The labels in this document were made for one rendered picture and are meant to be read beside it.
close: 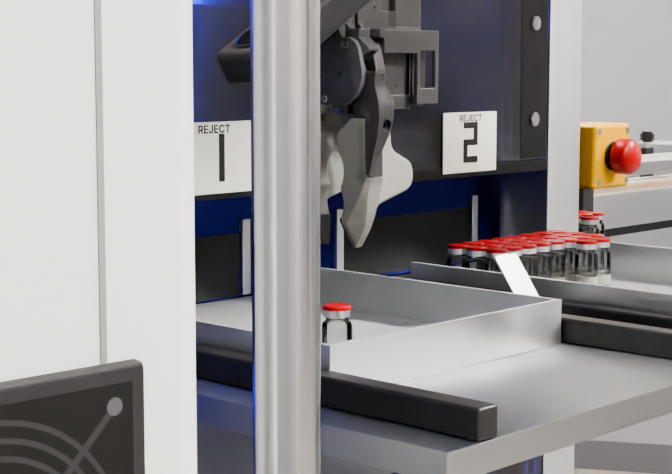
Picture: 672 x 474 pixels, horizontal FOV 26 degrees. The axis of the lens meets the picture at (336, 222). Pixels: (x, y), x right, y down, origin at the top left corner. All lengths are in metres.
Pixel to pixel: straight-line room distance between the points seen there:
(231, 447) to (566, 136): 0.65
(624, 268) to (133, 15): 1.11
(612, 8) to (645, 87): 0.23
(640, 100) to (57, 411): 3.54
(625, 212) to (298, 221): 1.41
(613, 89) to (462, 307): 2.76
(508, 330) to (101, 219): 0.68
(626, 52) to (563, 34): 2.35
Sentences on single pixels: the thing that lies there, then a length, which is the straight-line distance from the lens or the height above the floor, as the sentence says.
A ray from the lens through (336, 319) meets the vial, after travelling 1.03.
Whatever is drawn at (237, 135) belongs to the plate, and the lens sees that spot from 1.23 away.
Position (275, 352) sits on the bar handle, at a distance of 0.52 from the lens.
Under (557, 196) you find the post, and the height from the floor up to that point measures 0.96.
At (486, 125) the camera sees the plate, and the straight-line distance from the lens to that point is 1.48.
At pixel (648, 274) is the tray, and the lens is 1.50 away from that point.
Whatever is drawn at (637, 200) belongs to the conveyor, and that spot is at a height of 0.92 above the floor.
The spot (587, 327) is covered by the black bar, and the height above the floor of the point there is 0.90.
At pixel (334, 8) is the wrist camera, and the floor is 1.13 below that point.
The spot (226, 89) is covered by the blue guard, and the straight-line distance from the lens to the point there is 1.22.
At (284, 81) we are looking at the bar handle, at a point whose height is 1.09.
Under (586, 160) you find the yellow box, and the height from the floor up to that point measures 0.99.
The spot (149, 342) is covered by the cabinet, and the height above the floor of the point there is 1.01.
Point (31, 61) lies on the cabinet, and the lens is 0.43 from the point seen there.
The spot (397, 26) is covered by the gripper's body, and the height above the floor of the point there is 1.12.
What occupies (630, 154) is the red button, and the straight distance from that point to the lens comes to 1.64.
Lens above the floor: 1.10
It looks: 6 degrees down
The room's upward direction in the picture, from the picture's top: straight up
